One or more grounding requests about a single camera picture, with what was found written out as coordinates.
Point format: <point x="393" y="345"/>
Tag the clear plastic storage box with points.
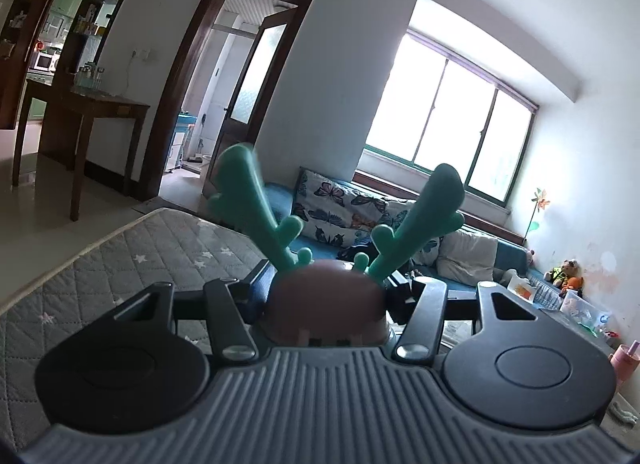
<point x="582" y="311"/>
<point x="530" y="291"/>

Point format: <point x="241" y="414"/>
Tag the dark wooden side table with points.
<point x="100" y="104"/>

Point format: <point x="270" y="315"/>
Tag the blue sofa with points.
<point x="510" y="254"/>

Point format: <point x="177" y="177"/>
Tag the brown door with glass pane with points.
<point x="235" y="144"/>

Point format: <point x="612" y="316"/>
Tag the dark wooden shelf unit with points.
<point x="10" y="84"/>

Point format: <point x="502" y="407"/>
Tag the pink teal antler water bottle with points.
<point x="325" y="294"/>

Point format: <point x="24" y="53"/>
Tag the butterfly print cushion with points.
<point x="400" y="209"/>
<point x="325" y="204"/>

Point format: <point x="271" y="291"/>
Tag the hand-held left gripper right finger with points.
<point x="400" y="301"/>

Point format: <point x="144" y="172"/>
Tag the pink plush toy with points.
<point x="531" y="256"/>

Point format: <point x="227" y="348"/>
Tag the pink cup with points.
<point x="625" y="364"/>

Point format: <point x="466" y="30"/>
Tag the white cushion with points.
<point x="467" y="256"/>

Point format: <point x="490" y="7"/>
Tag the colourful pinwheel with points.
<point x="540" y="200"/>

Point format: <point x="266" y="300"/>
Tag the row of glass cups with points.
<point x="87" y="78"/>

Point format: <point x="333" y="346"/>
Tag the green framed window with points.
<point x="450" y="109"/>

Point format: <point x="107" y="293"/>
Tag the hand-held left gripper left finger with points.
<point x="257" y="294"/>

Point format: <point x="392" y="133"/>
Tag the dark cloth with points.
<point x="360" y="249"/>

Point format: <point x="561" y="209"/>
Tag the brown teddy bear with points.
<point x="565" y="270"/>

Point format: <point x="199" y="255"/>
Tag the dark wooden door frame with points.
<point x="175" y="69"/>

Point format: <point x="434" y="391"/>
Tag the orange plush toy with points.
<point x="574" y="286"/>

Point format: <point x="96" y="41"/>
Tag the white microwave oven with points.
<point x="45" y="61"/>

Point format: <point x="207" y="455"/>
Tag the grey quilted star table cover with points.
<point x="100" y="264"/>

